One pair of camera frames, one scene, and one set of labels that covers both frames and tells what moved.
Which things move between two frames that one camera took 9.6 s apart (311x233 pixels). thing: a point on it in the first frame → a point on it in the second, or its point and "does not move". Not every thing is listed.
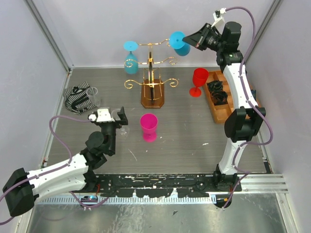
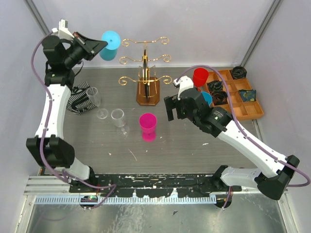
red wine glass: (200, 76) does not move
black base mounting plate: (186, 185) does not move
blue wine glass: (176, 42) → (207, 97)
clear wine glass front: (124, 131) does not move
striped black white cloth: (77, 99) does not move
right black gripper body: (214, 43) → (188, 114)
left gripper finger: (124, 120) → (94, 47)
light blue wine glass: (130, 66) → (109, 53)
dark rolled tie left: (214, 86) does not move
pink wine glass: (148, 122) does not move
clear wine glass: (92, 93) does not move
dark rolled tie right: (219, 97) does not move
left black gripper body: (110, 131) → (76, 55)
